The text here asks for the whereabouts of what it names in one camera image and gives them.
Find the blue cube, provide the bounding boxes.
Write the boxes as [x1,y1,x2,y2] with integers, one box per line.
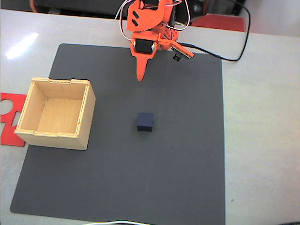
[136,112,154,132]

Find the open wooden box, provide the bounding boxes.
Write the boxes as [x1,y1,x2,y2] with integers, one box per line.
[14,77,97,151]

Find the red flat object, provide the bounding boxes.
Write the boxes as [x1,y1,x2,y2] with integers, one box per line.
[191,14,246,32]

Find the dark grey mat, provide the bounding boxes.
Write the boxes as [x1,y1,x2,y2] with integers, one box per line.
[9,43,226,225]

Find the red cutout sheet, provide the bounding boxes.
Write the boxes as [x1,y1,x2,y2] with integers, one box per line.
[0,92,28,148]

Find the white servo wire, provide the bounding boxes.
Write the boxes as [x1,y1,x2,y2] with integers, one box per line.
[114,0,132,42]
[172,0,191,31]

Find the orange camera mount black camera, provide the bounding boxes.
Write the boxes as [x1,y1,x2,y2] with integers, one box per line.
[169,40,195,62]

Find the black cable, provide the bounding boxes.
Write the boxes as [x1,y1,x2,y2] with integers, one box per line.
[177,0,251,63]

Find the orange cable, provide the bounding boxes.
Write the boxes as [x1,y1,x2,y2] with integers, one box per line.
[29,0,45,14]

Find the white cable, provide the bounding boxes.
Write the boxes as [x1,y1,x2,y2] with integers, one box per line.
[81,219,157,225]

